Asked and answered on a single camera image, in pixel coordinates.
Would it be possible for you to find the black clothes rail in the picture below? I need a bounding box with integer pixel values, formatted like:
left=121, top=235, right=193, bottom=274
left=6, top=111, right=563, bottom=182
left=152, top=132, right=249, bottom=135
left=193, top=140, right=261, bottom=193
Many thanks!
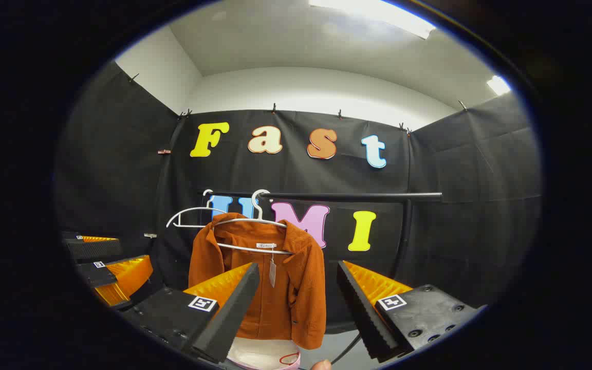
left=201, top=190, right=443, bottom=281

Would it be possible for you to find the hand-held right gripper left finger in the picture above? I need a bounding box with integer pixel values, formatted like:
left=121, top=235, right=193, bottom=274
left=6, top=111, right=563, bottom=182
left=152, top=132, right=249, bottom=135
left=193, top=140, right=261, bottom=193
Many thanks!
left=121, top=262, right=261, bottom=364

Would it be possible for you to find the black backdrop cloth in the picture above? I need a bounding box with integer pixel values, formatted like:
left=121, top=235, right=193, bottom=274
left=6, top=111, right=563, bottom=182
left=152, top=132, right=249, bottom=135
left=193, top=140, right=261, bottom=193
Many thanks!
left=54, top=62, right=542, bottom=335

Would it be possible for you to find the white laundry hamper pink rim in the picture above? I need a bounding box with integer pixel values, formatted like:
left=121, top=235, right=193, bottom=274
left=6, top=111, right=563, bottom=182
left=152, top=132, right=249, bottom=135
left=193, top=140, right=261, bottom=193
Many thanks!
left=227, top=337, right=302, bottom=370

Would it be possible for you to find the orange corduroy jacket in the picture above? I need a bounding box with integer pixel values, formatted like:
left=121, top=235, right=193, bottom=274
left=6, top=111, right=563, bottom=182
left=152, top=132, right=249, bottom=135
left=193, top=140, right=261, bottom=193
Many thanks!
left=188, top=212, right=326, bottom=350

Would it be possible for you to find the small ceiling light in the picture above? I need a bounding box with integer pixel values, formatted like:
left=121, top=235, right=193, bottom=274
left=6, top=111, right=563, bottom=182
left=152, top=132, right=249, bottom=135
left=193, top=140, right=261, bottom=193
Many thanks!
left=486, top=75, right=511, bottom=96

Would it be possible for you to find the large white clothes hanger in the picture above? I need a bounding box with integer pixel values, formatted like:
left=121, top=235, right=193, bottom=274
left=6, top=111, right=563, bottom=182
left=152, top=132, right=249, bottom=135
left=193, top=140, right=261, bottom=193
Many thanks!
left=213, top=189, right=294, bottom=255

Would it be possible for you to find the black cable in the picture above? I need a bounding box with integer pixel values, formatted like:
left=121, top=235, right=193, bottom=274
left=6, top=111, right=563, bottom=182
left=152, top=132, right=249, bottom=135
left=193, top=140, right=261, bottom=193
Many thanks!
left=329, top=333, right=362, bottom=365

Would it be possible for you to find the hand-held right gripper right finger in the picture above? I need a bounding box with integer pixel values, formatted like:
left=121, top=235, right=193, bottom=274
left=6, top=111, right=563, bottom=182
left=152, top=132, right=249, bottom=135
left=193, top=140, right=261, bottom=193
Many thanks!
left=336, top=260, right=488, bottom=363

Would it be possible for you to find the long ceiling light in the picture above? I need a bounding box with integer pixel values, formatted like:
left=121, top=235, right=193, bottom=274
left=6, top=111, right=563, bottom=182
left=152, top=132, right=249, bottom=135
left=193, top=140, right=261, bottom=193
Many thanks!
left=309, top=0, right=436, bottom=40

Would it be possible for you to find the row of black backdrop clips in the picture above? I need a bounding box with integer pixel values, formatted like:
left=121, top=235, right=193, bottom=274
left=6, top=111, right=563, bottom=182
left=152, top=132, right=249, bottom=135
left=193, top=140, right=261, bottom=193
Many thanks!
left=127, top=73, right=469, bottom=137

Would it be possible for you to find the small white clothes hanger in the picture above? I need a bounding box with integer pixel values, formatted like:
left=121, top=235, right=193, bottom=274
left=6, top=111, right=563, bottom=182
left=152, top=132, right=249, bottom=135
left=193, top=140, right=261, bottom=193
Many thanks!
left=166, top=189, right=227, bottom=229

